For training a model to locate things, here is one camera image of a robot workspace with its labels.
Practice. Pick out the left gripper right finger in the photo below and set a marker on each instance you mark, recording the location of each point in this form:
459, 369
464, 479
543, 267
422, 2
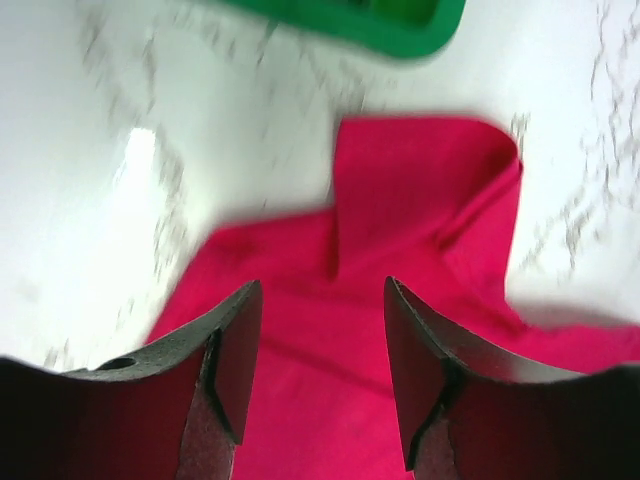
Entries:
469, 409

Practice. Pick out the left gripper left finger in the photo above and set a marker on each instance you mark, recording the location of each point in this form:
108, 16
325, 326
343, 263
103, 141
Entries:
174, 409

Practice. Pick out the magenta t shirt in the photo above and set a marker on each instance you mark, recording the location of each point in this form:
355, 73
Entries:
428, 201

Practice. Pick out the green plastic bin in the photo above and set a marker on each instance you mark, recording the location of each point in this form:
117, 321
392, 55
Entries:
399, 29

